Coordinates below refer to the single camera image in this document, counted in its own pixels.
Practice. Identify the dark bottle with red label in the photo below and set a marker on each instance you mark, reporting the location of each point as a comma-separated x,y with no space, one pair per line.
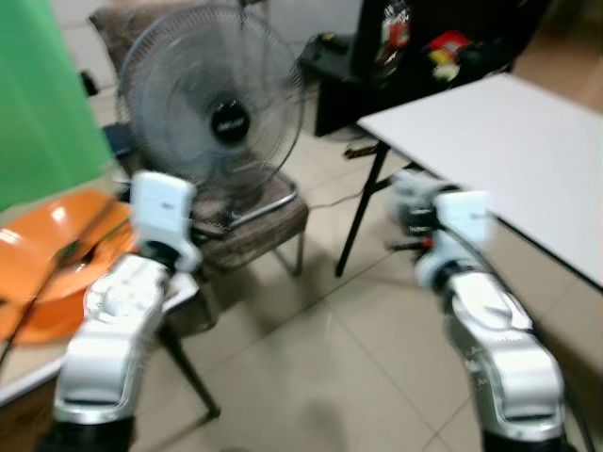
396,33

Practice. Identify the orange plate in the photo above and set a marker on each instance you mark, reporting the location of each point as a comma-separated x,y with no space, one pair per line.
57,245

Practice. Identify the yellow packet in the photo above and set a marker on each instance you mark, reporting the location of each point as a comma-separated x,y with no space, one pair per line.
445,66

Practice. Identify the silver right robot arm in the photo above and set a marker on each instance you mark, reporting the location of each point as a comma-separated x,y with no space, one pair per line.
499,348

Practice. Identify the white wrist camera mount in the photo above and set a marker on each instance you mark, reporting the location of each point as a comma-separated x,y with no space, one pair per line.
466,221
162,207

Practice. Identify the black low cabinet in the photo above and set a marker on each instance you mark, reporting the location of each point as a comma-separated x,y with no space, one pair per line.
339,94

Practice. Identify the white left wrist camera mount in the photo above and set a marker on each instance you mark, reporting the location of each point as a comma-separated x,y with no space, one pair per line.
162,207

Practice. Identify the brown fabric metal-frame chair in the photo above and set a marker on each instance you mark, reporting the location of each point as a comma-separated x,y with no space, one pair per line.
254,235

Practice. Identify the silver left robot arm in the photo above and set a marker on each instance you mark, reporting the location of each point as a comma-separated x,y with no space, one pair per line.
113,330

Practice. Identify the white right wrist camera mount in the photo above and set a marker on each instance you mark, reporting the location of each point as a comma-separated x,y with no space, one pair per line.
466,221

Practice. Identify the green cloth backdrop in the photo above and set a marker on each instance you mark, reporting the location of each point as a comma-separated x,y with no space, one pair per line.
42,104

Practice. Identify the red packet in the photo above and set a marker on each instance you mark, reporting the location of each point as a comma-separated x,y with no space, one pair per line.
448,42

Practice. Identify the white table with black legs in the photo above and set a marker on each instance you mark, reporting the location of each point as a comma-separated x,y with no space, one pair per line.
509,151

